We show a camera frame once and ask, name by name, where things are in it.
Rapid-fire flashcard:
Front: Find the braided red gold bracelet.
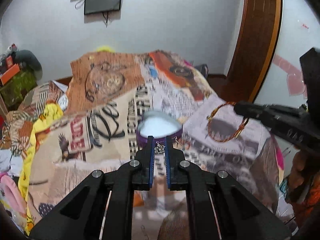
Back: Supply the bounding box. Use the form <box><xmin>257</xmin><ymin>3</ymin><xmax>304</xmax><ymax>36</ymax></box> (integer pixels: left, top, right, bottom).
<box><xmin>206</xmin><ymin>101</ymin><xmax>250</xmax><ymax>143</ymax></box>

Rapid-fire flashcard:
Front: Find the brown wooden door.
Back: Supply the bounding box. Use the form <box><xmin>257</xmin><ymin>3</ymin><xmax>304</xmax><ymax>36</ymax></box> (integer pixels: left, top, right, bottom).
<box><xmin>222</xmin><ymin>0</ymin><xmax>282</xmax><ymax>102</ymax></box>

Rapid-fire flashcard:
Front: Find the dark green jacket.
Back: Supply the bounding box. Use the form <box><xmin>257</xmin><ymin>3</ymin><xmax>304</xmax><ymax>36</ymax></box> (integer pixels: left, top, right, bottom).
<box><xmin>15</xmin><ymin>50</ymin><xmax>43</xmax><ymax>81</ymax></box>

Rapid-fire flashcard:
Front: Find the orange box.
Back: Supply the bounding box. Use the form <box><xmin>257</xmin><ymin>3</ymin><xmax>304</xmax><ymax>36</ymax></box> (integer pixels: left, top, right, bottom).
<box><xmin>0</xmin><ymin>64</ymin><xmax>20</xmax><ymax>85</ymax></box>

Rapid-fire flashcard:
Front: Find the green patterned cloth stand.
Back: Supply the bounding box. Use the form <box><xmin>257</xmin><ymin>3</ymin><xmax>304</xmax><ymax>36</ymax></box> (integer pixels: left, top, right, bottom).
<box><xmin>1</xmin><ymin>70</ymin><xmax>37</xmax><ymax>108</ymax></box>

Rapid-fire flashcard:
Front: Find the yellow plush item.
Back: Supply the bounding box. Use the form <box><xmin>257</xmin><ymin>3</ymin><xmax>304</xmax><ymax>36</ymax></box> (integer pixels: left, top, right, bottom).
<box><xmin>96</xmin><ymin>46</ymin><xmax>115</xmax><ymax>53</ymax></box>

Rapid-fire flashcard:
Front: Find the pink slipper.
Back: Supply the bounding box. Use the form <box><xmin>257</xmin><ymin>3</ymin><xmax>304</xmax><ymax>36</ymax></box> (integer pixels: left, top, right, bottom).
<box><xmin>1</xmin><ymin>173</ymin><xmax>27</xmax><ymax>218</ymax></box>

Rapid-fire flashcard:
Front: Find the silver chain jewelry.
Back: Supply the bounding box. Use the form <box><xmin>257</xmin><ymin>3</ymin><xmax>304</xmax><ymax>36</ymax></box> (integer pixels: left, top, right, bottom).
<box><xmin>154</xmin><ymin>138</ymin><xmax>166</xmax><ymax>154</ymax></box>

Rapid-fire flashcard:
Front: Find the yellow cartoon cloth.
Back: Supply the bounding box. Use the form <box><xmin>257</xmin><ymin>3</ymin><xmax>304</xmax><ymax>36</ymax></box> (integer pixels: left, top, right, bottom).
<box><xmin>17</xmin><ymin>102</ymin><xmax>65</xmax><ymax>235</ymax></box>

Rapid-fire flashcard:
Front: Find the newspaper print bed blanket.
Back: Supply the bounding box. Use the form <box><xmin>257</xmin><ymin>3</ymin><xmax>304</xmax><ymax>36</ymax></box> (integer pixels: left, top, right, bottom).
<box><xmin>0</xmin><ymin>49</ymin><xmax>286</xmax><ymax>240</ymax></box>

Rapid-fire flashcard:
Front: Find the purple heart-shaped jewelry box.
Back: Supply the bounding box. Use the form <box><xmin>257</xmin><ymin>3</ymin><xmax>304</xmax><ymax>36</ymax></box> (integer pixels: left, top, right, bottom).
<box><xmin>136</xmin><ymin>110</ymin><xmax>183</xmax><ymax>150</ymax></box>

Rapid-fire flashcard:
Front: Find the dark blue bag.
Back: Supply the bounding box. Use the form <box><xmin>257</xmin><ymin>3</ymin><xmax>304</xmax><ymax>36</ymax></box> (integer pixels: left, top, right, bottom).
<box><xmin>194</xmin><ymin>64</ymin><xmax>209</xmax><ymax>79</ymax></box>

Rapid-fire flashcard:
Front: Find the small black wall monitor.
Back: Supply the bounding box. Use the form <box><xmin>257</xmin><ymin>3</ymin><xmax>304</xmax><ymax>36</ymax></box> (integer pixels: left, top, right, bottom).
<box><xmin>84</xmin><ymin>0</ymin><xmax>122</xmax><ymax>15</ymax></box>

